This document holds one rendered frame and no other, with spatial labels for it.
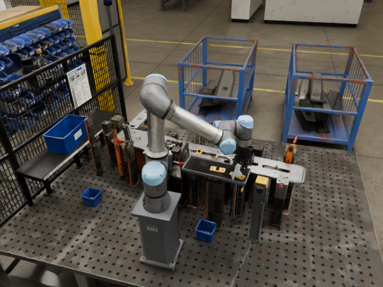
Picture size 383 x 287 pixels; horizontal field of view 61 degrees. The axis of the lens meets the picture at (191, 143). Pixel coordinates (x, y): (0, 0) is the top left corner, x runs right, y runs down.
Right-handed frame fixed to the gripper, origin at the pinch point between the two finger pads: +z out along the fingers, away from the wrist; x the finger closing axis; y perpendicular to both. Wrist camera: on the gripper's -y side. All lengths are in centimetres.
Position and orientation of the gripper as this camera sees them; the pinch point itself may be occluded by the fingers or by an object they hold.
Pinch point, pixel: (237, 172)
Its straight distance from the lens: 180.9
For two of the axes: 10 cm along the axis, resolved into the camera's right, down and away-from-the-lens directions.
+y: 7.9, 3.3, -5.2
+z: 0.2, 8.3, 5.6
